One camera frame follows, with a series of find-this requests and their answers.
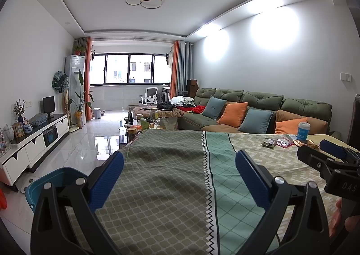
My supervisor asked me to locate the teal plastic trash bin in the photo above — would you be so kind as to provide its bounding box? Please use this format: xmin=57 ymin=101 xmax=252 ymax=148
xmin=25 ymin=167 xmax=88 ymax=212

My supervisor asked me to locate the small white trash can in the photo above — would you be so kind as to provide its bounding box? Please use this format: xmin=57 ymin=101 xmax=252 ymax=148
xmin=93 ymin=108 xmax=101 ymax=119

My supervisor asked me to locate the person's right hand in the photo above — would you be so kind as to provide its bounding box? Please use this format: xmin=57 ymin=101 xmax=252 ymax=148
xmin=328 ymin=198 xmax=360 ymax=237

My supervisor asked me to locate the small silver snack packet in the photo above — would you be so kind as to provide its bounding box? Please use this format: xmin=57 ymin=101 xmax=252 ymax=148
xmin=262 ymin=139 xmax=277 ymax=148

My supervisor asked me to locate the red white snack packet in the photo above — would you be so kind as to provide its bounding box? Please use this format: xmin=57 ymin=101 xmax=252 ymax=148
xmin=276 ymin=136 xmax=295 ymax=148

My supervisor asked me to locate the blue white canister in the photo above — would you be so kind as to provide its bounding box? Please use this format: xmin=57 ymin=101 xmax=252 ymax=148
xmin=297 ymin=122 xmax=310 ymax=142

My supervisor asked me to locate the orange cushion near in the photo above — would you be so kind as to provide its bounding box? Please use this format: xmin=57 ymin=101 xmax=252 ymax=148
xmin=275 ymin=117 xmax=308 ymax=134

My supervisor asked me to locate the orange cushion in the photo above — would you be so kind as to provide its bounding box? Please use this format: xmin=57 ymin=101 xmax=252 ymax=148
xmin=275 ymin=117 xmax=308 ymax=134
xmin=217 ymin=102 xmax=248 ymax=128

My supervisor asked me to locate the teal cushion near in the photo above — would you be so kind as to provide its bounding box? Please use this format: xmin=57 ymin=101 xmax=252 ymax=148
xmin=238 ymin=109 xmax=273 ymax=134

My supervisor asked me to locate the teal cushion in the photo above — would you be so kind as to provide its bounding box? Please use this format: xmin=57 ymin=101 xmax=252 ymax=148
xmin=202 ymin=96 xmax=226 ymax=120
xmin=238 ymin=109 xmax=273 ymax=134

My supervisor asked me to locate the cluttered coffee table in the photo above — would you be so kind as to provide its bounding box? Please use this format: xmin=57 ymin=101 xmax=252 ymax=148
xmin=118 ymin=108 xmax=182 ymax=149

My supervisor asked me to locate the orange cushion far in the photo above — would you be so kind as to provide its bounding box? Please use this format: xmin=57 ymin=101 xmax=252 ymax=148
xmin=217 ymin=102 xmax=248 ymax=128

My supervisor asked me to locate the green and brown sectional sofa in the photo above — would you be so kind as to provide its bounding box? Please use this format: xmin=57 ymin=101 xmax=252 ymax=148
xmin=178 ymin=88 xmax=332 ymax=134

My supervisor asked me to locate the white black tv cabinet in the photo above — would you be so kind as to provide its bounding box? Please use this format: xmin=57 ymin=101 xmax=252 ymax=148
xmin=1 ymin=114 xmax=70 ymax=192

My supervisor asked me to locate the teal cushion far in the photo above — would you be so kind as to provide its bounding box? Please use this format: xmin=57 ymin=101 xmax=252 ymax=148
xmin=202 ymin=96 xmax=226 ymax=120

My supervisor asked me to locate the small black monitor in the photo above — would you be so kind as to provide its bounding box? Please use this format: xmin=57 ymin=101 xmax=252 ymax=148
xmin=42 ymin=96 xmax=56 ymax=120

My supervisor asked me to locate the white office chair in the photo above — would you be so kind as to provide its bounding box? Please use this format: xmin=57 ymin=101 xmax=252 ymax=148
xmin=139 ymin=87 xmax=158 ymax=105

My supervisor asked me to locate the orange plastic bag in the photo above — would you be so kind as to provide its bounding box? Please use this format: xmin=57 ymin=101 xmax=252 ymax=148
xmin=0 ymin=189 xmax=7 ymax=209

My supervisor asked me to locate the blue garment on rack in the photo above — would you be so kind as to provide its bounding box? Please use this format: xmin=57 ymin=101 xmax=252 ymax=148
xmin=52 ymin=70 xmax=70 ymax=93

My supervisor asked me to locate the pile of clothes on sofa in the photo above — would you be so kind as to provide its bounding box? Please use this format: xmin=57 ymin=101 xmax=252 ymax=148
xmin=157 ymin=95 xmax=205 ymax=114

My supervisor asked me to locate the white standing air conditioner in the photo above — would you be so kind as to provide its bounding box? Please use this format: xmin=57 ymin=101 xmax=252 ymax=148
xmin=64 ymin=55 xmax=86 ymax=125

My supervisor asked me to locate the left orange curtain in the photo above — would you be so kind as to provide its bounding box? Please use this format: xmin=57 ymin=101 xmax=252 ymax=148
xmin=84 ymin=37 xmax=92 ymax=121

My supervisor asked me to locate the right orange grey curtain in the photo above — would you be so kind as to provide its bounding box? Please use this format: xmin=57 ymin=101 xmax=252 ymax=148
xmin=170 ymin=40 xmax=194 ymax=98

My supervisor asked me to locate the white wall switch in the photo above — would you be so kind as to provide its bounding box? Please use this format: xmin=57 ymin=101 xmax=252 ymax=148
xmin=340 ymin=72 xmax=352 ymax=82

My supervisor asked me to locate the window with black frame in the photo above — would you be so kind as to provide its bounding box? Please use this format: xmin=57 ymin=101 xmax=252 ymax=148
xmin=90 ymin=54 xmax=171 ymax=86

